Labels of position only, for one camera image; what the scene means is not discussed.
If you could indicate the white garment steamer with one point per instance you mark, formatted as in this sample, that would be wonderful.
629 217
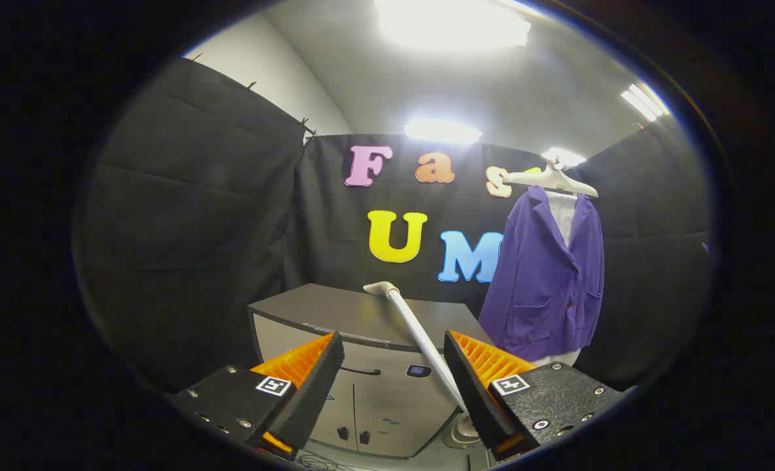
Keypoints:
420 333

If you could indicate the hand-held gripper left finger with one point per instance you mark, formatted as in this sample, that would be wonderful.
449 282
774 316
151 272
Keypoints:
312 386

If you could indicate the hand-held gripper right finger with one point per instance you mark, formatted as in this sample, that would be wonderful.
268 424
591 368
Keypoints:
469 386

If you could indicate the grey cabinet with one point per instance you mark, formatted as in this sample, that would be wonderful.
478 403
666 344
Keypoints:
361 314

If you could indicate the white shirt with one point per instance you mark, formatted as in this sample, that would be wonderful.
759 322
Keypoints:
562 216

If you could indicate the ceiling light panel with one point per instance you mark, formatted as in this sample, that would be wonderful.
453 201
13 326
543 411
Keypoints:
452 23
443 131
645 101
565 157

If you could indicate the black backdrop cloth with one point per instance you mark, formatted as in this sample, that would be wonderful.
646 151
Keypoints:
184 216

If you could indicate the white plastic clothes hanger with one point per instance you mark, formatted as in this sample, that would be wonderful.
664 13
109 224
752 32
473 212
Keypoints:
551 178

